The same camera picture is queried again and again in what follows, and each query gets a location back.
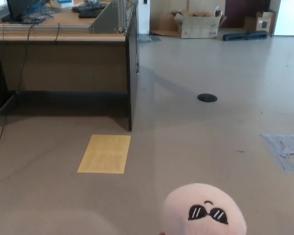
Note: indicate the grey tape floor patch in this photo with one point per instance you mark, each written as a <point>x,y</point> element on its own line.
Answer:
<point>284,149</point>

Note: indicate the long black foam block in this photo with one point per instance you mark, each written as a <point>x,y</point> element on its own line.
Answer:
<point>245,36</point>

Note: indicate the flat black device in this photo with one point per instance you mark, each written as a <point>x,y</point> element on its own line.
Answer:
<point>88,14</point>

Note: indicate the large open cardboard box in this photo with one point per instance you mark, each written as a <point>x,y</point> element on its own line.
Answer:
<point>198,25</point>

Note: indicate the yellow rectangular floor sheet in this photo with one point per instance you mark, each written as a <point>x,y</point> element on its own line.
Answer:
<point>104,154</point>

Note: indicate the wooden desk with dark panels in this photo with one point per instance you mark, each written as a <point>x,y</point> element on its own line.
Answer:
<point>63,66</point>

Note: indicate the white and blue box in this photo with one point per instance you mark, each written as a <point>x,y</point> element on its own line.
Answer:
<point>65,2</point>

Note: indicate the black keyboard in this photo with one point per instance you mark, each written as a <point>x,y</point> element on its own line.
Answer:
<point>89,7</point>

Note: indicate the triangular grey metal bracket frame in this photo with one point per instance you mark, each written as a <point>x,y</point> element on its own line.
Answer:
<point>105,20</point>

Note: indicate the black round floor cap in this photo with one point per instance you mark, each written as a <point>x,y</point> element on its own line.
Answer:
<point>207,97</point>

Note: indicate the small cardboard box with label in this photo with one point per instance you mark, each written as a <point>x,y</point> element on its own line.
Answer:
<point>258,23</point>

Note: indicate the pink plush dumpling with sunglasses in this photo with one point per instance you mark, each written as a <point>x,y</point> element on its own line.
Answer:
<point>205,195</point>

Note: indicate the white cabinet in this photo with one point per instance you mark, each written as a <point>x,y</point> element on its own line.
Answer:
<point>289,17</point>

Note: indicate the aluminium extrusion rail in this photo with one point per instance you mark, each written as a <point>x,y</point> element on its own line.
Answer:
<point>39,28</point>

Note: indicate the black monitor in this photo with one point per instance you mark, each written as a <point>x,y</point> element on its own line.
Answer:
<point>17,8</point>

